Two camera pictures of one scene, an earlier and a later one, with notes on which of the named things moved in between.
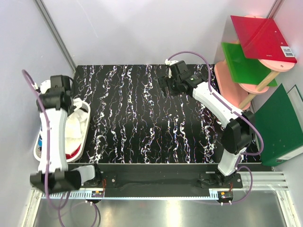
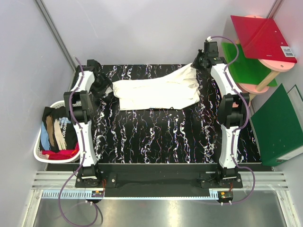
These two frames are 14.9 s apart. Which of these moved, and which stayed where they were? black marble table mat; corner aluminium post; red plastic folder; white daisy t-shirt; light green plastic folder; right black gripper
Moved: white daisy t-shirt; right black gripper
Stayed: red plastic folder; black marble table mat; light green plastic folder; corner aluminium post
